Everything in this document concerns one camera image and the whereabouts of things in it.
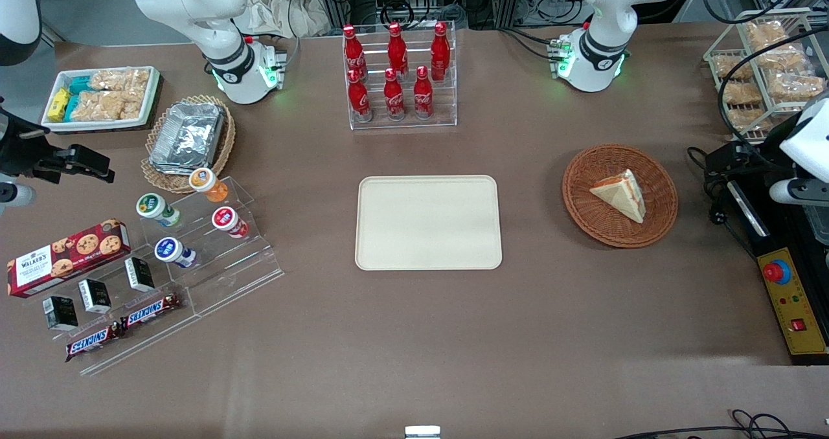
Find Snickers chocolate bar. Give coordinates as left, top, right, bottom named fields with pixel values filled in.
left=65, top=322, right=125, bottom=363
left=120, top=293, right=183, bottom=330

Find yellow snack packet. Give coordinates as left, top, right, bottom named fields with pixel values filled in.
left=47, top=88, right=71, bottom=122

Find small black carton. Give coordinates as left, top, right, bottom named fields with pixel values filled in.
left=124, top=256, right=155, bottom=293
left=43, top=295, right=79, bottom=332
left=78, top=278, right=112, bottom=315

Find clear acrylic bottle rack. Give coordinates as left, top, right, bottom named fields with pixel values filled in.
left=342, top=20, right=458, bottom=131

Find red cola bottle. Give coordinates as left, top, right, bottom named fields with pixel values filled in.
left=342, top=25, right=368, bottom=80
left=383, top=68, right=405, bottom=121
left=387, top=22, right=409, bottom=80
left=348, top=69, right=373, bottom=123
left=431, top=21, right=451, bottom=82
left=413, top=65, right=434, bottom=120

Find black countertop appliance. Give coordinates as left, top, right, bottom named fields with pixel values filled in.
left=727, top=156, right=829, bottom=366

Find blue label gum jar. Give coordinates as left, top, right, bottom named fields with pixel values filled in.
left=154, top=237, right=197, bottom=269

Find clear acrylic stepped stand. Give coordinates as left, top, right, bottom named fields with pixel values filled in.
left=138, top=177, right=286, bottom=318
left=13, top=232, right=201, bottom=376

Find yellow emergency stop panel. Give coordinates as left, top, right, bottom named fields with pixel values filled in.
left=756, top=248, right=828, bottom=357

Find red label gum jar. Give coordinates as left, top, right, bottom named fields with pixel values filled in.
left=212, top=207, right=249, bottom=239

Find crumpled beige bag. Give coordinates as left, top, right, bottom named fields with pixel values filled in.
left=234, top=0, right=332, bottom=38

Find green label gum jar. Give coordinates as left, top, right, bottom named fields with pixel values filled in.
left=136, top=193, right=182, bottom=227

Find white wire shelf rack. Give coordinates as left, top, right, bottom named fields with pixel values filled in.
left=703, top=7, right=829, bottom=145

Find triangular white bread sandwich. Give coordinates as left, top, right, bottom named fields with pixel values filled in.
left=589, top=169, right=647, bottom=224

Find light tan wicker basket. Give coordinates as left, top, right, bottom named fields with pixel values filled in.
left=141, top=95, right=236, bottom=195

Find round brown wicker basket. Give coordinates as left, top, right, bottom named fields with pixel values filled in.
left=562, top=143, right=679, bottom=249

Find stacked aluminium foil containers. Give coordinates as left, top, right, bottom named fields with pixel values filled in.
left=149, top=102, right=225, bottom=174

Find orange label gum jar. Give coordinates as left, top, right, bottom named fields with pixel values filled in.
left=189, top=168, right=229, bottom=203

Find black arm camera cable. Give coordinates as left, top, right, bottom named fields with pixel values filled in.
left=716, top=23, right=829, bottom=168

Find beige plastic serving tray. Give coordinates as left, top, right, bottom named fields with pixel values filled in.
left=355, top=175, right=503, bottom=271

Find black floor cables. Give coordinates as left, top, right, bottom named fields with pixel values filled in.
left=612, top=410, right=829, bottom=439

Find rice cracker snack bag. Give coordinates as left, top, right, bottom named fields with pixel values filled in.
left=727, top=106, right=775, bottom=133
left=80, top=89, right=144, bottom=122
left=744, top=21, right=792, bottom=48
left=91, top=69, right=151, bottom=94
left=712, top=54, right=755, bottom=80
left=720, top=80, right=764, bottom=106
left=755, top=44, right=810, bottom=72
left=767, top=70, right=826, bottom=103

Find white rectangular snack tray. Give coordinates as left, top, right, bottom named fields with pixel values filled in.
left=41, top=65, right=163, bottom=134

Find black arm base cable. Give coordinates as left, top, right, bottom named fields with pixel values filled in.
left=497, top=27, right=559, bottom=61

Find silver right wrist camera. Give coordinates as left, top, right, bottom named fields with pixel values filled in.
left=0, top=183, right=35, bottom=208

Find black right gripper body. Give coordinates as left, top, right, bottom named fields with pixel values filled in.
left=0, top=99, right=63, bottom=182

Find black power cable with plug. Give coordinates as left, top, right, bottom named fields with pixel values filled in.
left=687, top=146, right=758, bottom=258

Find clear glass dish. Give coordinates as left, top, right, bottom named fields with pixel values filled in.
left=803, top=205, right=829, bottom=245

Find red Walkers cookie box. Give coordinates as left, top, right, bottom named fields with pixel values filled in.
left=6, top=219, right=131, bottom=298

